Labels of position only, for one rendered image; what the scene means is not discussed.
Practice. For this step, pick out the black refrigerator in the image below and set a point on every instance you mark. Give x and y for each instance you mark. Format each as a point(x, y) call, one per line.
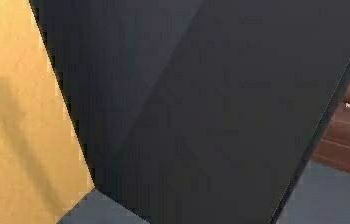
point(196, 113)

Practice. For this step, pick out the brown wooden cabinet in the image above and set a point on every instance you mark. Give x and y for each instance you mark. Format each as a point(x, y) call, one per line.
point(344, 140)

